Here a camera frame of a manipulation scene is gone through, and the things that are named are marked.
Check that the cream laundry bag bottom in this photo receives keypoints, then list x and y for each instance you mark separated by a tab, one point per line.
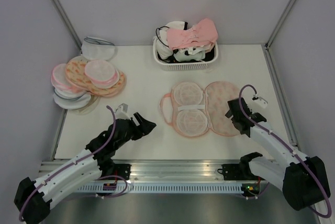
92	104

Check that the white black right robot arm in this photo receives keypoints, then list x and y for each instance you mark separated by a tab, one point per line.
302	179

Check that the clothes pile in basket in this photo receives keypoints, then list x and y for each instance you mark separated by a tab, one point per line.
192	54

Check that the white mesh bag at wall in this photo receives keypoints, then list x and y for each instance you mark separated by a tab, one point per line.
97	49

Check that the white grey-trimmed laundry bag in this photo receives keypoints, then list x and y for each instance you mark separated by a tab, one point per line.
71	101

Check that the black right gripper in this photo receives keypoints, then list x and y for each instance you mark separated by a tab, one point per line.
228	114

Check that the stacked peach tulip laundry bags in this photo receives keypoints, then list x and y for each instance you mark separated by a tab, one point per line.
74	72

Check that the left aluminium frame post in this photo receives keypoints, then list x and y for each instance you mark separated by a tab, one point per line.
65	19

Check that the peach tulip-print laundry bag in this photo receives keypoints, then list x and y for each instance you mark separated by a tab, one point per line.
193	111

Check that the white perforated plastic basket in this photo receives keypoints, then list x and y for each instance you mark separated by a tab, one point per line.
185	66

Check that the aluminium frame post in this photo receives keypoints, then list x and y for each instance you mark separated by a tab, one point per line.
288	8
65	19

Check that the right aluminium frame post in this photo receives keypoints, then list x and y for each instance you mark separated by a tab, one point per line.
288	8

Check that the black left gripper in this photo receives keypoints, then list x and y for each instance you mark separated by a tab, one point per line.
144	129

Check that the white pink-trimmed round laundry bag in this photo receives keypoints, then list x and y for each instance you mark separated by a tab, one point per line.
101	73

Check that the pink bra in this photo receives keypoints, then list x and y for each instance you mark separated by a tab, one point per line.
201	34

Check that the pink-trimmed bag far left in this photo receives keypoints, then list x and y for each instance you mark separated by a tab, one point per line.
58	78

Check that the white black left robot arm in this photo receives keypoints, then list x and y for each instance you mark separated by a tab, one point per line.
35	198

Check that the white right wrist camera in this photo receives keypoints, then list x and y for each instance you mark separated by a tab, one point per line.
260	101

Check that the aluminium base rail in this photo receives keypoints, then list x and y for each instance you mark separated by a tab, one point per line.
193	170

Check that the white slotted cable duct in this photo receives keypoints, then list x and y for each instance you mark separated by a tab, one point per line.
169	188

